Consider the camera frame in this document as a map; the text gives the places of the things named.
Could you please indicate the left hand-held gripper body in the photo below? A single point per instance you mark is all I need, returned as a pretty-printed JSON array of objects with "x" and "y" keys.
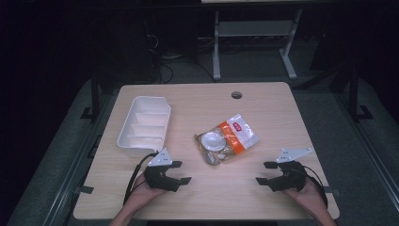
[{"x": 158, "y": 179}]

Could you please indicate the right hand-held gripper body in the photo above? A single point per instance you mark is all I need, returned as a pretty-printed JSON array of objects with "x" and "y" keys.
[{"x": 290, "y": 175}]

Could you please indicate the white divided plastic tray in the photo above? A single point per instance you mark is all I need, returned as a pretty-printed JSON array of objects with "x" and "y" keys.
[{"x": 145, "y": 127}]

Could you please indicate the clear orange snack packet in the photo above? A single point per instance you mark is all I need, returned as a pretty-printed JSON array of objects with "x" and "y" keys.
[{"x": 227, "y": 139}]

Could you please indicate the person's left hand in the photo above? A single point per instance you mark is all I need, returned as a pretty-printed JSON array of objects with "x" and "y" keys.
[{"x": 141, "y": 196}]

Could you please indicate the person's right hand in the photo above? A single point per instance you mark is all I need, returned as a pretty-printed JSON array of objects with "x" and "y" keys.
[{"x": 309, "y": 196}]

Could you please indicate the grey table edge clip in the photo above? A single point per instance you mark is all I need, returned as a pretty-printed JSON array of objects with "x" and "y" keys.
[
  {"x": 332, "y": 190},
  {"x": 84, "y": 189}
]

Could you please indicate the black metal stand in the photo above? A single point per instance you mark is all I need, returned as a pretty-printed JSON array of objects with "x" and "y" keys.
[
  {"x": 94, "y": 97},
  {"x": 356, "y": 94}
]

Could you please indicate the white metal desk frame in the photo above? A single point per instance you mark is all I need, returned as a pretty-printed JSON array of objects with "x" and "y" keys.
[{"x": 255, "y": 29}]

